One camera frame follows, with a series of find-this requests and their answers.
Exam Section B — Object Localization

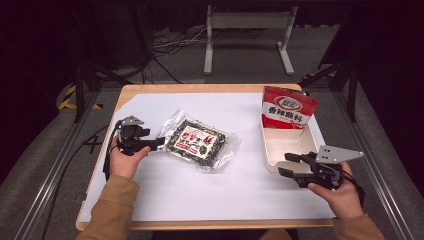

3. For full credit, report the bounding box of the black tripod stand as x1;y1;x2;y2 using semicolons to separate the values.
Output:
299;59;362;123
70;59;134;123

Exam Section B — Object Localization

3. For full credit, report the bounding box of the aluminium rail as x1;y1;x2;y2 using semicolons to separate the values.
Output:
332;90;415;240
12;89;102;240

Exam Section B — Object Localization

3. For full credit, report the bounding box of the cream plastic box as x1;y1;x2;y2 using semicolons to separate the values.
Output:
260;119;320;174

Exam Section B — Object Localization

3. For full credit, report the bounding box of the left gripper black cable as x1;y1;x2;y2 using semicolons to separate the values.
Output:
102;119;124;183

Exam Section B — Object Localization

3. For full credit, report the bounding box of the clear packet of dried seaweed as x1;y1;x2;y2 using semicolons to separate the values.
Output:
156;108;242;173

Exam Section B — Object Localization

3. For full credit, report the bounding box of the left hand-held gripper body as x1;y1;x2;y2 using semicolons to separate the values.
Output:
114;114;149;157

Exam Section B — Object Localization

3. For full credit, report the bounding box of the red and white seasoning packet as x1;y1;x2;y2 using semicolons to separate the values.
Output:
261;85;319;130

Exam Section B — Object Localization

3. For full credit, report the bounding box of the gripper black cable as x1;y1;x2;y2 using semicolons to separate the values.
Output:
339;168;367;208
102;119;124;183

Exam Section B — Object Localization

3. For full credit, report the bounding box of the bundle of floor cables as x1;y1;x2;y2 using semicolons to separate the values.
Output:
151;27;208;57

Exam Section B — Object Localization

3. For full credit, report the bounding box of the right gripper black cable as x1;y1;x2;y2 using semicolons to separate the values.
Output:
339;168;367;208

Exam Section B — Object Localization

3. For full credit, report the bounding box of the person's right hand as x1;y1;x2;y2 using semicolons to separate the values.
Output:
306;161;365;220

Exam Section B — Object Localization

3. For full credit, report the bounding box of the yellow and black floor tape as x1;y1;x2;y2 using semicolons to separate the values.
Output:
57;84;104;111

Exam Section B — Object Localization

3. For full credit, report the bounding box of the person's left hand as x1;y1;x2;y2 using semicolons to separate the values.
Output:
109;136;152;181

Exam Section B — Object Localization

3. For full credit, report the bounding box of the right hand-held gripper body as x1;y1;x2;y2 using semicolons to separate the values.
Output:
293;144;365;191

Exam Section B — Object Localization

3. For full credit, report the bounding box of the white metal stand frame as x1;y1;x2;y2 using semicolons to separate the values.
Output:
203;4;299;77

